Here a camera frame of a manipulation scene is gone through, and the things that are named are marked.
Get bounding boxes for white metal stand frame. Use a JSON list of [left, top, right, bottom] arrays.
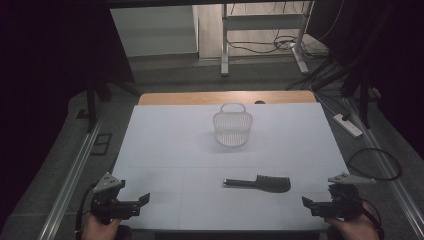
[[220, 0, 315, 77]]

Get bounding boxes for wooden table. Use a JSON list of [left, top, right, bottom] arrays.
[[138, 90, 317, 106]]

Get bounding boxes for black floor cables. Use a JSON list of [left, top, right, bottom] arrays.
[[226, 29, 332, 62]]

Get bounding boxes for white power strip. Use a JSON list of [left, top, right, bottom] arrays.
[[332, 113, 364, 139]]

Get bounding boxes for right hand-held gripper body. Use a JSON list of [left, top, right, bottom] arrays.
[[324, 171, 377, 222]]

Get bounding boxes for black looped cable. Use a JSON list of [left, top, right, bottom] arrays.
[[346, 147, 403, 182]]

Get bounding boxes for aluminium rail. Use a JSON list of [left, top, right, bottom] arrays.
[[37, 114, 105, 240], [342, 96, 424, 240]]

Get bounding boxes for white plastic basket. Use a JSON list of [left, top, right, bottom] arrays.
[[212, 102, 254, 148]]

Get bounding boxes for person's right hand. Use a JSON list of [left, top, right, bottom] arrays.
[[325, 201, 381, 240]]

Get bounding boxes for grey panel board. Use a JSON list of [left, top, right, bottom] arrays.
[[109, 4, 200, 58]]

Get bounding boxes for black comb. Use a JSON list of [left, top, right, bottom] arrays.
[[222, 174, 292, 194]]

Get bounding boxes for dark curtain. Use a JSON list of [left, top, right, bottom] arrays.
[[306, 0, 424, 161], [0, 0, 136, 214]]

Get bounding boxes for black tripod stand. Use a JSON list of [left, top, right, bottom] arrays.
[[285, 56, 382, 130], [83, 75, 142, 134]]

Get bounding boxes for person's left hand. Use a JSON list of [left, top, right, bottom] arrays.
[[80, 213, 122, 240]]

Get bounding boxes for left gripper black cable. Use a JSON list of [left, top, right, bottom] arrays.
[[75, 182, 98, 238]]

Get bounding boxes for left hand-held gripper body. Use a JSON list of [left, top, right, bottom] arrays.
[[90, 172, 141, 225]]

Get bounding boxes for white table sheet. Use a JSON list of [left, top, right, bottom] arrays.
[[109, 102, 350, 232]]

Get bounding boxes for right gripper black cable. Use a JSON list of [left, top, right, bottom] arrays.
[[360, 198, 385, 238]]

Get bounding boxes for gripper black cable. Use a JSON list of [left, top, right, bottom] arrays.
[[360, 198, 385, 238], [75, 182, 98, 238]]

